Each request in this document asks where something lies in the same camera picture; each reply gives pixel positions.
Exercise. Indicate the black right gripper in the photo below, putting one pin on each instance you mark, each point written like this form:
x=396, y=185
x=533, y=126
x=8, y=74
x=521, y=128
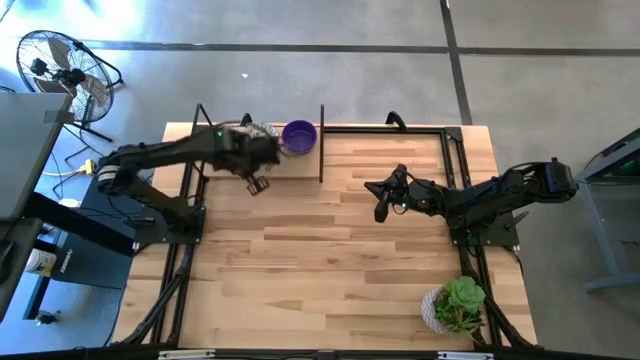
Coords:
x=422, y=197

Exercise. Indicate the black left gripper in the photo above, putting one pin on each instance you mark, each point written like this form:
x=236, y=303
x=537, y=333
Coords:
x=245, y=150

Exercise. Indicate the teal floral-pattern bowl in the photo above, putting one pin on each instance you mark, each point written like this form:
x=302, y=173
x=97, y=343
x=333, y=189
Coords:
x=260, y=129

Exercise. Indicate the purple plastic bowl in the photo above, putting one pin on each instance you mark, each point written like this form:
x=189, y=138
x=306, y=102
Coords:
x=299, y=137

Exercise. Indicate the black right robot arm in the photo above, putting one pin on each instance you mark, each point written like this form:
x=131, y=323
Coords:
x=500, y=190

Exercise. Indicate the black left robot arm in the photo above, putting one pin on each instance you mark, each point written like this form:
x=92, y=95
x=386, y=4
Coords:
x=165, y=150

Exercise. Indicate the green succulent in white pot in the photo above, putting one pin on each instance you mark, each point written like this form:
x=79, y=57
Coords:
x=462, y=297

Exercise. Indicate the pale yellow power strip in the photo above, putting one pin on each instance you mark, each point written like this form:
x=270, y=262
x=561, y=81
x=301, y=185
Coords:
x=90, y=167

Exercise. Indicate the black computer case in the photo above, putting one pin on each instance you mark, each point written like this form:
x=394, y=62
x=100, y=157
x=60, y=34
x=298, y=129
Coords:
x=95, y=265

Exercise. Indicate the black floor fan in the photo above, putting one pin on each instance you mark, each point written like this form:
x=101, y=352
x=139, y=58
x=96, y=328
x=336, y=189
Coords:
x=70, y=76

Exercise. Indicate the blue-grey metal table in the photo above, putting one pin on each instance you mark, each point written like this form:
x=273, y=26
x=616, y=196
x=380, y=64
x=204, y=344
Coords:
x=597, y=240

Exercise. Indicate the white container with yellow label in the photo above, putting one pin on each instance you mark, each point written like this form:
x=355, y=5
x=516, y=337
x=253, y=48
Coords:
x=39, y=260

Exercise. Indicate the grey desk top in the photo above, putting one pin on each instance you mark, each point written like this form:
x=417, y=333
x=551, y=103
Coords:
x=25, y=150

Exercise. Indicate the black desk caster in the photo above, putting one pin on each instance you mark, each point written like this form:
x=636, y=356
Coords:
x=47, y=318

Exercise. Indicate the black aluminium table frame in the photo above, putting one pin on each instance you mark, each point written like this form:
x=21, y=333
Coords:
x=380, y=131

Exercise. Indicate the black vertical post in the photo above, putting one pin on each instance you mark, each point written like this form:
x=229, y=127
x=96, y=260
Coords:
x=322, y=160

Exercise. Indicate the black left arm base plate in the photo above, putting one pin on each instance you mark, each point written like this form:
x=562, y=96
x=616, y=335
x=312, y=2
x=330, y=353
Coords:
x=195, y=236

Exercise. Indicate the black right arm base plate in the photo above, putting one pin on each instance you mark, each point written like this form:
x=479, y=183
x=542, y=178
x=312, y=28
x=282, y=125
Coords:
x=495, y=238

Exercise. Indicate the black desk frame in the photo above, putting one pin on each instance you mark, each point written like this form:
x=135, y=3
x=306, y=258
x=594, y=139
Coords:
x=80, y=227

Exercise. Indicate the silver metal bracket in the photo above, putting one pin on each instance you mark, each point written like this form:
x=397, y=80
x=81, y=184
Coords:
x=185, y=355
x=465, y=356

